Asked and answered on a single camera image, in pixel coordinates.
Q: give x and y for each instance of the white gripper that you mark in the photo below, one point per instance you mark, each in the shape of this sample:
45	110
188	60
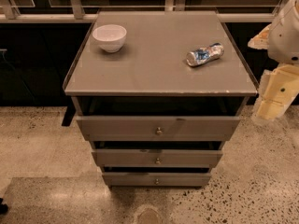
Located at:
285	36

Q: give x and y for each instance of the grey drawer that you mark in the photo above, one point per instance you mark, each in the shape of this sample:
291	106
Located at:
157	128
156	158
156	179

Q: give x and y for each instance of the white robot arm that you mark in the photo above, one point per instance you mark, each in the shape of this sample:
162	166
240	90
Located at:
283	41

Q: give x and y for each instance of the grey drawer cabinet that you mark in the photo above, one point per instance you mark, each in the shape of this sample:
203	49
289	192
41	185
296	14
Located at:
149	76

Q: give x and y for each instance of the grey top drawer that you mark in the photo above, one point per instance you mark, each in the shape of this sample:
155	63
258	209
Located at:
157	128

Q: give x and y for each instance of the grey bottom drawer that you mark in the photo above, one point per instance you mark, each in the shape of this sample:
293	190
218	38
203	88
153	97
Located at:
156	179

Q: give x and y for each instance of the crushed blue silver can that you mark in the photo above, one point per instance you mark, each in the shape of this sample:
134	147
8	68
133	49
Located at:
204	55

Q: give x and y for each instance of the white ceramic bowl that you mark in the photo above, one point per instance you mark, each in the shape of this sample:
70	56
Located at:
110	37

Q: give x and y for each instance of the metal window railing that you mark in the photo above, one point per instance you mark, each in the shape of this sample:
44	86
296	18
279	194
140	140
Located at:
86	10

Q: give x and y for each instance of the black object at floor edge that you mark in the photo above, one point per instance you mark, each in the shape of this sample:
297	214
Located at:
3	207

